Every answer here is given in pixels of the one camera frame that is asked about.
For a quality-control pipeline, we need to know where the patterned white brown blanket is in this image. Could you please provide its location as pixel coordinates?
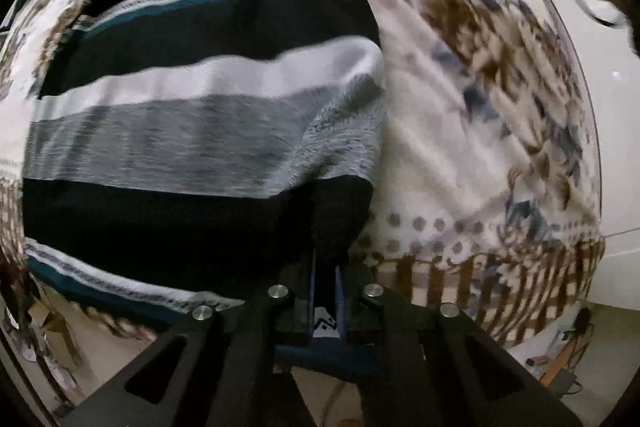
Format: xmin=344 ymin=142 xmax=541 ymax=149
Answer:
xmin=0 ymin=0 xmax=607 ymax=349

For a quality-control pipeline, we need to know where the cardboard box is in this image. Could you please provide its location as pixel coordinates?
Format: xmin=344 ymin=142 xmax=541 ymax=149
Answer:
xmin=27 ymin=302 xmax=83 ymax=365

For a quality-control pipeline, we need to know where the striped knit sweater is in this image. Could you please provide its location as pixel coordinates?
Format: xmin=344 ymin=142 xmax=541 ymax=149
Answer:
xmin=22 ymin=0 xmax=407 ymax=327

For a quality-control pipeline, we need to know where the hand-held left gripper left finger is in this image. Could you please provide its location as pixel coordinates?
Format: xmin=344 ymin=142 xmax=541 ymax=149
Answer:
xmin=61 ymin=251 xmax=318 ymax=427

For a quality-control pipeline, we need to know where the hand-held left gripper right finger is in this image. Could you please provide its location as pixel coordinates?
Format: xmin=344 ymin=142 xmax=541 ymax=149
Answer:
xmin=334 ymin=263 xmax=585 ymax=427

